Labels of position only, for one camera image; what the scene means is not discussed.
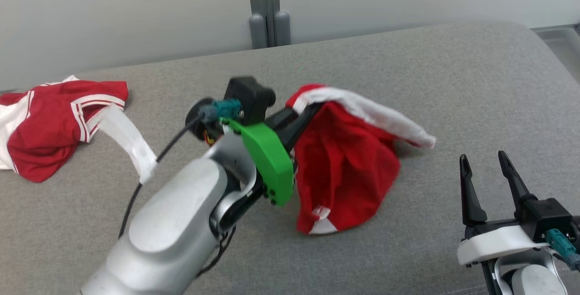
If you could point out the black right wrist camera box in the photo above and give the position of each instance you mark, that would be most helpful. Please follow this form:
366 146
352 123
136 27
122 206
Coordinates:
546 215

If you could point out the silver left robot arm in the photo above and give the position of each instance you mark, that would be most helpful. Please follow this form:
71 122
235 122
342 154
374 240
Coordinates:
176 222

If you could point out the red garment white band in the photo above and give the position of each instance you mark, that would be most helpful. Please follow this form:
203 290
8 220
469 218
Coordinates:
344 172

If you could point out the red garment white striped trim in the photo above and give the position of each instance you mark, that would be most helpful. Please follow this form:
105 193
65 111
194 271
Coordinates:
45 136

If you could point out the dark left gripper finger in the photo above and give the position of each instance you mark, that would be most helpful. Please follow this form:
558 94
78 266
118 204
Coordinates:
285 117
301 125

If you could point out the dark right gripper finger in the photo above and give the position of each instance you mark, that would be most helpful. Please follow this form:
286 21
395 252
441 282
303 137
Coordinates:
471 204
514 186

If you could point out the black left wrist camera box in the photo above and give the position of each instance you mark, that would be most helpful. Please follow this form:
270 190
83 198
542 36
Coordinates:
249 98

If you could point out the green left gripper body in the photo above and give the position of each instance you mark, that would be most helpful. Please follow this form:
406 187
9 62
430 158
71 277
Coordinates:
269 159

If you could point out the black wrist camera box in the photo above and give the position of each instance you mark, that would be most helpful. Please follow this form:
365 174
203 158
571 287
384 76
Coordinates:
546 215
249 98

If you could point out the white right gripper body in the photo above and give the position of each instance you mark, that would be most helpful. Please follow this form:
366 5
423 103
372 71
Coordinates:
498 243

